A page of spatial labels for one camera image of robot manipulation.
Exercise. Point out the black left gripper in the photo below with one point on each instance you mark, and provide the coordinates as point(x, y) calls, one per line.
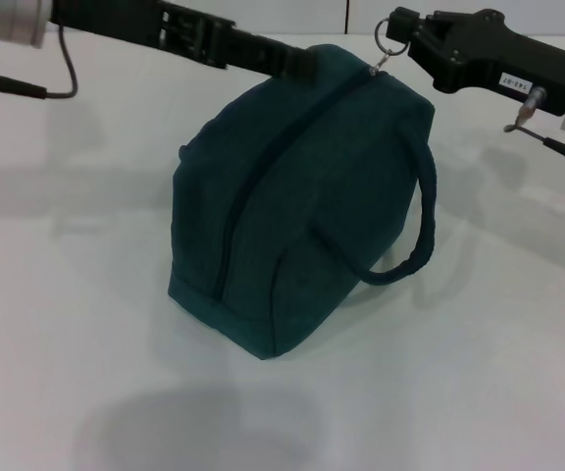
point(140, 24)

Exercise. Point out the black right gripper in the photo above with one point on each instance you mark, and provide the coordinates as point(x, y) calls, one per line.
point(508, 64)

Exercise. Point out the dark teal lunch bag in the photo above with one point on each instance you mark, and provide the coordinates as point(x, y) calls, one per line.
point(312, 196)

